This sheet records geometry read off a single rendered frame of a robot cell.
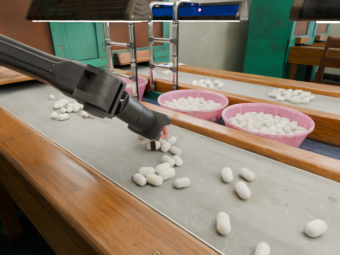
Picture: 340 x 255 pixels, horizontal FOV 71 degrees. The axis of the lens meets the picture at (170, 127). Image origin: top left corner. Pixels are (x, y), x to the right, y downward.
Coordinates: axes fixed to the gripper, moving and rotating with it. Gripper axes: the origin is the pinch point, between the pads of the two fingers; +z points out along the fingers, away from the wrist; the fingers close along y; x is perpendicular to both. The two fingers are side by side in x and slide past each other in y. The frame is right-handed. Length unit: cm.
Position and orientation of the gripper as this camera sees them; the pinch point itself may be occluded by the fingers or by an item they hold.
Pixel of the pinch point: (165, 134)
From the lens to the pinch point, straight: 65.3
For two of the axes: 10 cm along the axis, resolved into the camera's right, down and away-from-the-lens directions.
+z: 4.9, 3.7, 7.9
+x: -4.4, 8.9, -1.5
